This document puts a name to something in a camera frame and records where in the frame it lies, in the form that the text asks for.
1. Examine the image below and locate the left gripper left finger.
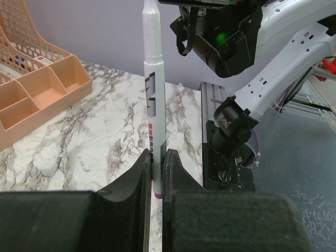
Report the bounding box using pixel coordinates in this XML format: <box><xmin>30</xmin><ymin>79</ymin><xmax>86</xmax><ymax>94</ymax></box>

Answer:
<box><xmin>1</xmin><ymin>150</ymin><xmax>151</xmax><ymax>251</ymax></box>

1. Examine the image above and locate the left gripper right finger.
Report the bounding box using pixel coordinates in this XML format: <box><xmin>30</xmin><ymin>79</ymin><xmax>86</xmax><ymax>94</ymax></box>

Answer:
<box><xmin>162</xmin><ymin>149</ymin><xmax>312</xmax><ymax>251</ymax></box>

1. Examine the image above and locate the purple pen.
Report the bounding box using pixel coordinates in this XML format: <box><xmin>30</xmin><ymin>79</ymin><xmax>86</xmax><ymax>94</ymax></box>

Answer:
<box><xmin>142</xmin><ymin>0</ymin><xmax>166</xmax><ymax>199</ymax></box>

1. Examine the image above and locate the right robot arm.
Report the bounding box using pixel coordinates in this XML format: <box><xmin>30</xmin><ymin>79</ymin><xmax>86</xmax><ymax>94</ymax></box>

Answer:
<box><xmin>171</xmin><ymin>1</ymin><xmax>335</xmax><ymax>152</ymax></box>

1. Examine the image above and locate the orange desk organizer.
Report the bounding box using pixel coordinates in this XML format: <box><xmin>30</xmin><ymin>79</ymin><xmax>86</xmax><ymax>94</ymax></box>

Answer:
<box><xmin>1</xmin><ymin>1</ymin><xmax>92</xmax><ymax>150</ymax></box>

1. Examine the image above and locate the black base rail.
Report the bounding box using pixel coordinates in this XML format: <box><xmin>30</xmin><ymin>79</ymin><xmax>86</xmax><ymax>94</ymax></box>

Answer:
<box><xmin>202</xmin><ymin>120</ymin><xmax>256</xmax><ymax>192</ymax></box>

